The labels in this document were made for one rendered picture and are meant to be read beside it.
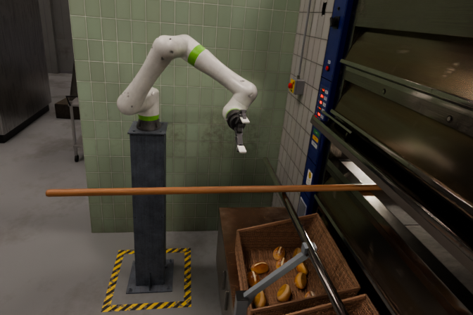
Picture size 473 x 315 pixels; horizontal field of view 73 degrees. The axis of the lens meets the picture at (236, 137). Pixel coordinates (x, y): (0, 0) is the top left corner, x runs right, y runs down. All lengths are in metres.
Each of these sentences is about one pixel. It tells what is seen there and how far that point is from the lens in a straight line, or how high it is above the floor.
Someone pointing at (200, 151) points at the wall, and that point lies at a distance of 2.69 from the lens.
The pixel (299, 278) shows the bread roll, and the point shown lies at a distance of 1.84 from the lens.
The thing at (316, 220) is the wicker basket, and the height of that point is 0.82.
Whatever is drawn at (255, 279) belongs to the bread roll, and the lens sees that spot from 1.80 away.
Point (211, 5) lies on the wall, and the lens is 2.46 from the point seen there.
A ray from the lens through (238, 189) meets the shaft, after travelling 1.39.
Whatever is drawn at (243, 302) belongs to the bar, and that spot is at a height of 0.94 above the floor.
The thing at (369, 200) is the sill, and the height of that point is 1.18.
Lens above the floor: 1.90
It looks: 21 degrees down
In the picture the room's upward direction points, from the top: 5 degrees clockwise
